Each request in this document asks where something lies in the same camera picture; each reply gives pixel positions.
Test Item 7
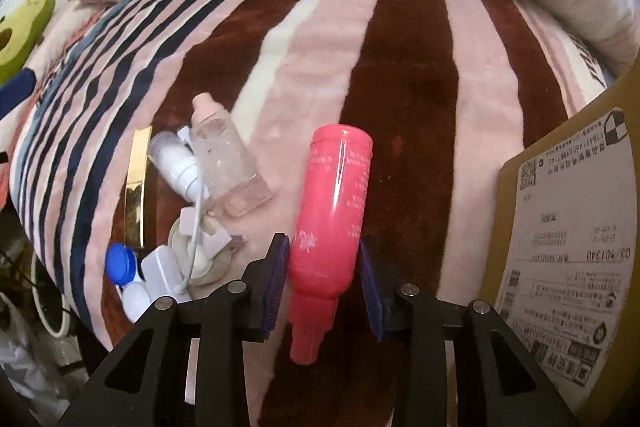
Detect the cardboard box with label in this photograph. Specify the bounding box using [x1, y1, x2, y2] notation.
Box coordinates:
[480, 69, 639, 426]

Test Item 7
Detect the striped fleece blanket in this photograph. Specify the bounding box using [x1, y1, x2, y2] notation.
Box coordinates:
[10, 0, 606, 350]

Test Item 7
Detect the pink plastic bottle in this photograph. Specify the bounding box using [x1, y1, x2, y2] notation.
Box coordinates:
[288, 124, 373, 365]

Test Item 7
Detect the round compact case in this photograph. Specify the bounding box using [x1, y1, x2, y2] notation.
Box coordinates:
[168, 215, 246, 286]

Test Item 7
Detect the blue cap white bottle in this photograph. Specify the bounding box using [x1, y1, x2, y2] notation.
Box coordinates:
[105, 243, 151, 323]

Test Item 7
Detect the clear bottle pink cap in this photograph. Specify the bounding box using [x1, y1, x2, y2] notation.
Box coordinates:
[190, 92, 272, 218]

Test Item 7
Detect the green avocado plush toy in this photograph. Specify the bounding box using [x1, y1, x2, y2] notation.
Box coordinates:
[0, 0, 56, 86]

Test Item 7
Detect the gold rectangular box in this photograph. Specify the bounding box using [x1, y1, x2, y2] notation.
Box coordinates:
[124, 126, 152, 249]

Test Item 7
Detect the white charger with cable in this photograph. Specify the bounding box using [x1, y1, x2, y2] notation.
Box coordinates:
[141, 195, 207, 303]

